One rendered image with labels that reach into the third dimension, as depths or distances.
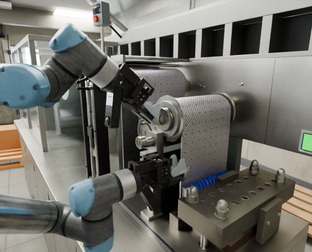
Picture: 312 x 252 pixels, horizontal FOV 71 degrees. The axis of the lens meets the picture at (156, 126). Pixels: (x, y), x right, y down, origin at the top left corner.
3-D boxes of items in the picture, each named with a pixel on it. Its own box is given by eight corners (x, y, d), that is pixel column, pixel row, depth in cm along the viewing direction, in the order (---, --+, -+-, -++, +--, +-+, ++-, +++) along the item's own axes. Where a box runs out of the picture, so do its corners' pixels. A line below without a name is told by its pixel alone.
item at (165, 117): (173, 125, 65) (160, 135, 71) (178, 124, 66) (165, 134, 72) (164, 103, 67) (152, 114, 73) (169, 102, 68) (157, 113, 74)
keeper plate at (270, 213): (255, 240, 65) (259, 207, 62) (272, 227, 71) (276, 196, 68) (263, 246, 63) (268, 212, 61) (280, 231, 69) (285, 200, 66)
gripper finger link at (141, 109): (157, 117, 63) (136, 99, 58) (154, 121, 63) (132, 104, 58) (148, 115, 67) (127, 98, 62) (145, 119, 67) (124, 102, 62)
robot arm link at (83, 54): (44, 45, 52) (68, 17, 51) (82, 75, 59) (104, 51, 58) (44, 52, 46) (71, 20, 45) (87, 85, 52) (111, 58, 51)
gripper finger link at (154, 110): (172, 113, 68) (152, 95, 63) (162, 129, 67) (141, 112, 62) (166, 112, 70) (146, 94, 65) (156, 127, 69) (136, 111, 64)
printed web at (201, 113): (123, 178, 104) (119, 68, 92) (162, 166, 118) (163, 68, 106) (179, 222, 74) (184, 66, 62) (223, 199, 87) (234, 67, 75)
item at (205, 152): (179, 190, 71) (181, 135, 67) (224, 171, 85) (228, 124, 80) (180, 190, 71) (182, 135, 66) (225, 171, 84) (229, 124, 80)
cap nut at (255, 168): (246, 170, 84) (248, 159, 83) (252, 167, 86) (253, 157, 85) (256, 173, 81) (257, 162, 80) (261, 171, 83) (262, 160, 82)
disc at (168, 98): (154, 137, 77) (152, 94, 74) (155, 137, 78) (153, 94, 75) (183, 146, 65) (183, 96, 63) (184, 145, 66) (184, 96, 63)
